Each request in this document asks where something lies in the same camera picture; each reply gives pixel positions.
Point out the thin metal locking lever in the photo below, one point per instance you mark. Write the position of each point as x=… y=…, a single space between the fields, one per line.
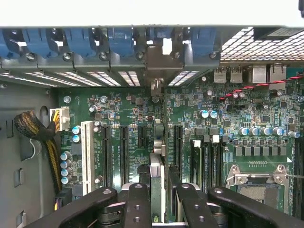
x=295 y=176

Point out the CPU socket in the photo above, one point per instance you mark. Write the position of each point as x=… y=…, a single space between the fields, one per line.
x=256 y=192

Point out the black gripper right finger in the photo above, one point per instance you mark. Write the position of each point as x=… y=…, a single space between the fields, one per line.
x=194 y=206

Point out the grey vented slot cover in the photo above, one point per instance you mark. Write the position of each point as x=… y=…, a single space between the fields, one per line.
x=55 y=64
x=91 y=63
x=202 y=62
x=19 y=64
x=14 y=78
x=127 y=63

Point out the white power connector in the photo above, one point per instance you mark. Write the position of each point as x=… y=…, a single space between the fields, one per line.
x=63 y=118

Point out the green motherboard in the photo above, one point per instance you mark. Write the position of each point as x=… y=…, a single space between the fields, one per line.
x=133 y=107

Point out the grey metal PC case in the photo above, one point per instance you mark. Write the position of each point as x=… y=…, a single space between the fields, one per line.
x=23 y=99

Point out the blue-topped silver capacitor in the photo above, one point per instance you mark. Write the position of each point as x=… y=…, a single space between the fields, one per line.
x=213 y=114
x=76 y=130
x=64 y=164
x=64 y=172
x=253 y=131
x=264 y=131
x=204 y=114
x=76 y=139
x=65 y=180
x=65 y=156
x=243 y=131
x=276 y=131

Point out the blue slot retention clip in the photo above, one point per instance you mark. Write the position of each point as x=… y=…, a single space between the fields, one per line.
x=38 y=41
x=121 y=40
x=79 y=41
x=204 y=40

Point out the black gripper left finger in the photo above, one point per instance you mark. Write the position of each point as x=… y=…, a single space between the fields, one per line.
x=140 y=204

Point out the white expansion slot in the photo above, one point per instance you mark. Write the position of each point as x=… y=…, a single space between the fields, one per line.
x=86 y=154

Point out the short black expansion slot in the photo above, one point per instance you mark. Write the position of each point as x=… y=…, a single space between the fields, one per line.
x=143 y=136

